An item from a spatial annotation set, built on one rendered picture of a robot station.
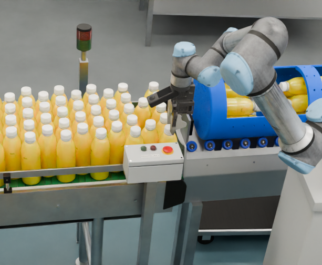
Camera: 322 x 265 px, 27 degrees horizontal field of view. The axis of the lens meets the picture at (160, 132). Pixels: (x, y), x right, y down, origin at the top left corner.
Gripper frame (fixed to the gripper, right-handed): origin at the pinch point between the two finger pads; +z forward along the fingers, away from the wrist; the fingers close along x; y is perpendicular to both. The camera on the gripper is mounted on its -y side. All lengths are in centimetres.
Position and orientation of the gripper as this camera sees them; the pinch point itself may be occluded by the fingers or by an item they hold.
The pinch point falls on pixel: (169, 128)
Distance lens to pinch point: 246.9
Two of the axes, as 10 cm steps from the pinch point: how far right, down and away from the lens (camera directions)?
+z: -0.8, 8.0, 5.9
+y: 9.8, -0.6, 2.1
